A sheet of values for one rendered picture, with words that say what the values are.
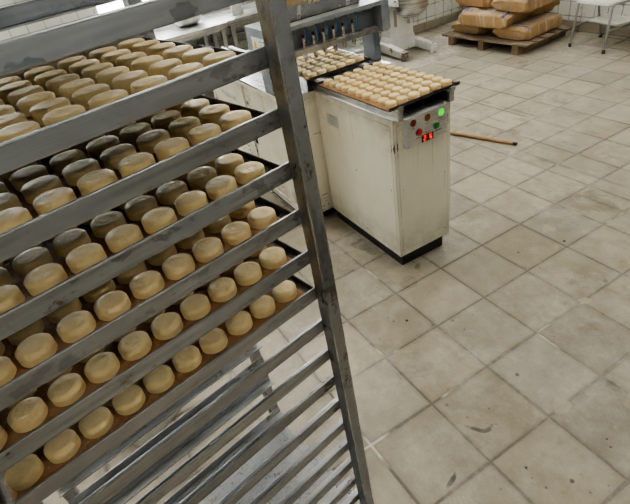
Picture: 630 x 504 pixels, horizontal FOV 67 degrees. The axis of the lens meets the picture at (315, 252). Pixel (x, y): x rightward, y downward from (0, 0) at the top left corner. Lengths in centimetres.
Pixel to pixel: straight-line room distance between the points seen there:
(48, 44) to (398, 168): 187
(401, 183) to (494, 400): 104
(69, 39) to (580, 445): 190
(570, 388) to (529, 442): 31
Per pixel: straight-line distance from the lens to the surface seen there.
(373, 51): 307
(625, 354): 235
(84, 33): 62
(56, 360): 73
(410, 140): 225
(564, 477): 196
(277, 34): 71
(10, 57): 60
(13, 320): 69
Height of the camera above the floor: 167
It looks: 36 degrees down
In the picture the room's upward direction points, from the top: 11 degrees counter-clockwise
